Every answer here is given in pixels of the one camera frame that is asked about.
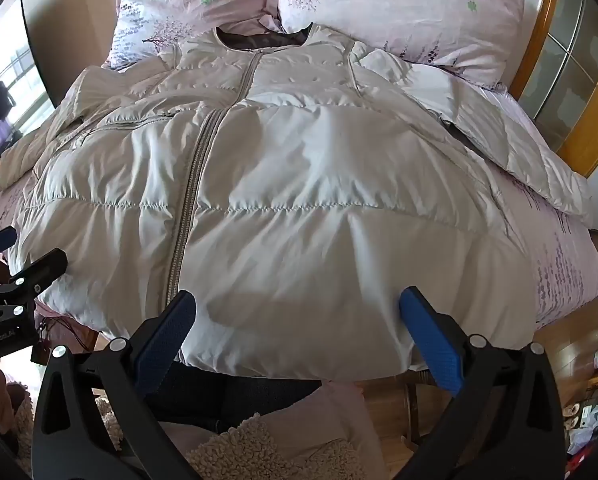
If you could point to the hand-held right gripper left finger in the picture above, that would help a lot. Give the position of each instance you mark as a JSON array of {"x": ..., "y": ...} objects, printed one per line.
[{"x": 166, "y": 335}]

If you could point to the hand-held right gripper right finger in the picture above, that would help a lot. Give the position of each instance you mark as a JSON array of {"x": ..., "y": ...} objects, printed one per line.
[{"x": 429, "y": 340}]

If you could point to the white puffer jacket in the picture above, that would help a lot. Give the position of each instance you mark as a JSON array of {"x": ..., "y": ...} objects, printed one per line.
[{"x": 289, "y": 185}]

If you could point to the person's dark trousers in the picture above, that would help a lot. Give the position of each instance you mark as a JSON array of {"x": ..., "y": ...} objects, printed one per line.
[{"x": 229, "y": 395}]

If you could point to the pink cloth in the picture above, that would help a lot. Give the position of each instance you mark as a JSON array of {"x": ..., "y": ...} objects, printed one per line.
[{"x": 329, "y": 410}]

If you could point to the pink floral bed sheet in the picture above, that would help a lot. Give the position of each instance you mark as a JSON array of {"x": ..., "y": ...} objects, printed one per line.
[{"x": 564, "y": 260}]

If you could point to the dark framed window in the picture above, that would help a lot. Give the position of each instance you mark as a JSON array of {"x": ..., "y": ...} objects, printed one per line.
[{"x": 9, "y": 85}]

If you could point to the cream fleece garment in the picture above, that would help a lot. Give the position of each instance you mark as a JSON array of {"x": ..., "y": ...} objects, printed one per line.
[{"x": 279, "y": 455}]

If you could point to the pile of assorted packets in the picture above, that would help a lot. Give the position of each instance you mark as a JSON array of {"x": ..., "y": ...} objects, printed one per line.
[{"x": 596, "y": 410}]

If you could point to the pink floral pillow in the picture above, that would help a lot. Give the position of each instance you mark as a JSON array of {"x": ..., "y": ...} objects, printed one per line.
[
  {"x": 179, "y": 0},
  {"x": 404, "y": 5}
]

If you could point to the wooden glass door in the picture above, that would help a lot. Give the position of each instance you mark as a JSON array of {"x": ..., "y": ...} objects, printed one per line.
[{"x": 574, "y": 60}]

